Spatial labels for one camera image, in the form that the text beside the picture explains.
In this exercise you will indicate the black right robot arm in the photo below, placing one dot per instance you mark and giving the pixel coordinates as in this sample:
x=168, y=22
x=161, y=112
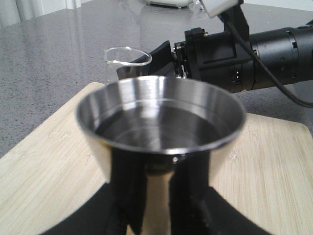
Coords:
x=286, y=52

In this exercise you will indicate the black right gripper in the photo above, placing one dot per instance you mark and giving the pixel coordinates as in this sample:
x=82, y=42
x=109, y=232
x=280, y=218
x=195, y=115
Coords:
x=217, y=59

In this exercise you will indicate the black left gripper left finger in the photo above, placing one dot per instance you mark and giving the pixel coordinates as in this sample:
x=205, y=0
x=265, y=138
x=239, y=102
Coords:
x=116, y=206

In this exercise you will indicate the steel double jigger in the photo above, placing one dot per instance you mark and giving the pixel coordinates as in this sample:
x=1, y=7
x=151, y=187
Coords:
x=164, y=119

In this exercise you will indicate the wooden cutting board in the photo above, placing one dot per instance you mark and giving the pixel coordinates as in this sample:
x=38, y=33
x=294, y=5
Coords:
x=51, y=173

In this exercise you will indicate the grey curtain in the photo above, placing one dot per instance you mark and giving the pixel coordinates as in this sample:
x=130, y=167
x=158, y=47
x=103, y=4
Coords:
x=16, y=11

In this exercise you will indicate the small glass beaker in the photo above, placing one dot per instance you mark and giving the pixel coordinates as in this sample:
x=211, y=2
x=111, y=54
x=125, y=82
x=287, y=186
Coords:
x=125, y=62

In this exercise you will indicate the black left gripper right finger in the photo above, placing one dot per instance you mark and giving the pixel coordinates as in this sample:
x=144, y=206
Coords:
x=198, y=209

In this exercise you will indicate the white appliance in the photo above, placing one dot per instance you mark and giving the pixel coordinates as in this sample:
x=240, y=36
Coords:
x=171, y=3

